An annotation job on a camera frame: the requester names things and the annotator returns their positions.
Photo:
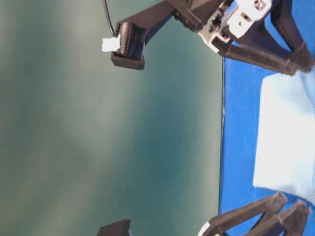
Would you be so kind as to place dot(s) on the light blue towel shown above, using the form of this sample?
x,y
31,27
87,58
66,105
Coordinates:
x,y
285,149

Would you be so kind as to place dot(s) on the green backdrop board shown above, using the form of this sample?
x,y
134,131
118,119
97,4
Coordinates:
x,y
84,143

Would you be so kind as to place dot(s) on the black lower camera mount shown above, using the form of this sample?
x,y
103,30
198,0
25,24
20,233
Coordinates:
x,y
119,228

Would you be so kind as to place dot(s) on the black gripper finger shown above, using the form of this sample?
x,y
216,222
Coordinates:
x,y
291,222
266,207

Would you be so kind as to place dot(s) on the blue table cloth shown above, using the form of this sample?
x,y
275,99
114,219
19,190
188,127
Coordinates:
x,y
242,87

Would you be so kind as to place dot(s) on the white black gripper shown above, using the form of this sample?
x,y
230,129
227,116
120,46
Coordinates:
x,y
269,55

